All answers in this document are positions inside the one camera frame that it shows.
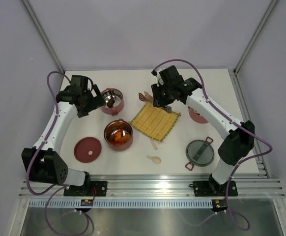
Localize dark chocolate pastry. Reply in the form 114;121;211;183
107;97;115;108

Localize salmon slice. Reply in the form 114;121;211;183
139;92;149;102

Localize red sausage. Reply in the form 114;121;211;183
109;140;119;146

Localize fried chicken piece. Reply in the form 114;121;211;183
118;134;131;143

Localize metal tongs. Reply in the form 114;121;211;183
139;91;172;114

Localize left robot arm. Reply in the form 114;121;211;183
21;75;105;196

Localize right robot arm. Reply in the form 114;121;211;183
151;65;255;195

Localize back left red steel bowl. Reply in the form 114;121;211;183
101;88;125;116

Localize red steel bowl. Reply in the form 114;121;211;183
101;88;125;116
188;107;208;124
104;118;133;151

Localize bamboo woven tray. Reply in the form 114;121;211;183
130;103;181;142

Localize right red steel bowl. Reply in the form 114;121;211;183
188;107;208;124

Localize front red steel bowl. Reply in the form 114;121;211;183
104;118;133;151

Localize front left red lid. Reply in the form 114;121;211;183
74;137;102;163

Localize beige spoon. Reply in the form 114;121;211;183
147;155;162;164

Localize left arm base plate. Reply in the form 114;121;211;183
63;180;108;197

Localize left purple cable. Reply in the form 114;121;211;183
26;70;94;235

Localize purple cable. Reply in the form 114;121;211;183
151;58;273;234
26;70;94;235

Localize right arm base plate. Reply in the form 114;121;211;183
189;180;238;197

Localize white slotted cable duct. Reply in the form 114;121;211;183
29;199;214;208

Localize aluminium rail frame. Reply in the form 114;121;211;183
10;161;286;236

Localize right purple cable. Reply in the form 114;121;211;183
151;58;273;234

